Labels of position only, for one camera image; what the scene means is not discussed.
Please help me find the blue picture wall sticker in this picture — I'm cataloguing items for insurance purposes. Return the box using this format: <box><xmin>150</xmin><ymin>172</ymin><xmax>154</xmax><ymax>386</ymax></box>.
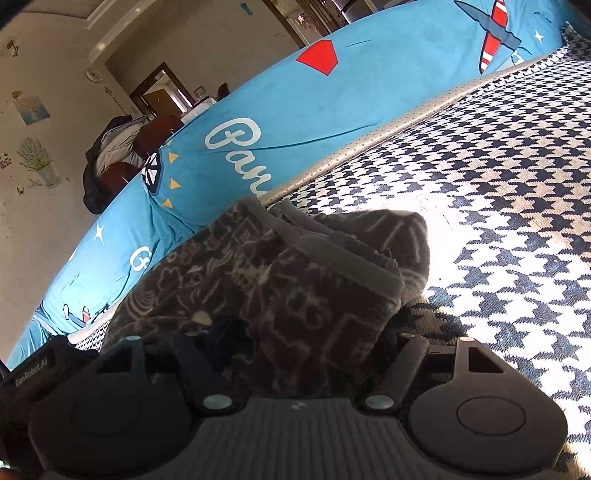
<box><xmin>13</xmin><ymin>95</ymin><xmax>49</xmax><ymax>125</ymax></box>

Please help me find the lavender pot wall sticker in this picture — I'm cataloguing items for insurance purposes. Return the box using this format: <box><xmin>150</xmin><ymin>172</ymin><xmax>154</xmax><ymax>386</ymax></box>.
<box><xmin>17</xmin><ymin>138</ymin><xmax>63</xmax><ymax>188</ymax></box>

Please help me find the brown wooden chair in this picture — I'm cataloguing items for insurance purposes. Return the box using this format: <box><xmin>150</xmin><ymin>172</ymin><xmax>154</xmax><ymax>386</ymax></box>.
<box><xmin>99</xmin><ymin>161</ymin><xmax>139</xmax><ymax>195</ymax></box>
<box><xmin>139</xmin><ymin>115</ymin><xmax>185</xmax><ymax>153</ymax></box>

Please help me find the blue printed sofa cover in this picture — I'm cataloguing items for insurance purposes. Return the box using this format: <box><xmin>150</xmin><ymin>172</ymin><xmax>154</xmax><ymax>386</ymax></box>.
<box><xmin>7</xmin><ymin>0</ymin><xmax>568</xmax><ymax>370</ymax></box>

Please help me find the grey patterned fleece jacket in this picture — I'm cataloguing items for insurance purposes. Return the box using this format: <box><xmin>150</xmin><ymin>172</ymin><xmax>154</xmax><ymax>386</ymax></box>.
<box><xmin>99</xmin><ymin>196</ymin><xmax>431</xmax><ymax>400</ymax></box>

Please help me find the pile of padded coats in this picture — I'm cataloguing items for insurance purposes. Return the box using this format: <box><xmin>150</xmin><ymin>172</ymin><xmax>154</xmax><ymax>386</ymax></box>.
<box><xmin>83</xmin><ymin>115</ymin><xmax>148</xmax><ymax>215</ymax></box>

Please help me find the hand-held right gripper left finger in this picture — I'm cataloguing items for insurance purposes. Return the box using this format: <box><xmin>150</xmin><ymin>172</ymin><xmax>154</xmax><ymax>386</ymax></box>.
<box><xmin>91</xmin><ymin>320</ymin><xmax>253</xmax><ymax>414</ymax></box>

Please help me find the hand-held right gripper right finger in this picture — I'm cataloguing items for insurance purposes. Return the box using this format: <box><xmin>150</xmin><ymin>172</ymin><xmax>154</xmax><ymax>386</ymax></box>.
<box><xmin>363</xmin><ymin>332</ymin><xmax>519</xmax><ymax>413</ymax></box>

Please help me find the wooden door with dark frame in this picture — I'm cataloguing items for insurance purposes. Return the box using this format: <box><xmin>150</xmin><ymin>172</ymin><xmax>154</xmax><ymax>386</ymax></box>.
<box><xmin>263</xmin><ymin>0</ymin><xmax>338</xmax><ymax>47</ymax></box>
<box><xmin>129</xmin><ymin>62</ymin><xmax>195</xmax><ymax>121</ymax></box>

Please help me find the houndstooth sofa seat cover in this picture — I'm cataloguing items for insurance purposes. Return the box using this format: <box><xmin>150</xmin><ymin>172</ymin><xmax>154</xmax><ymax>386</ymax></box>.
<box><xmin>69</xmin><ymin>23</ymin><xmax>591</xmax><ymax>480</ymax></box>

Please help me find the table with white tablecloth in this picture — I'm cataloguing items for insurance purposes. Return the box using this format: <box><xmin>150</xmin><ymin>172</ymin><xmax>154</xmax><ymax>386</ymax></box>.
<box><xmin>180</xmin><ymin>99</ymin><xmax>213</xmax><ymax>123</ymax></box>

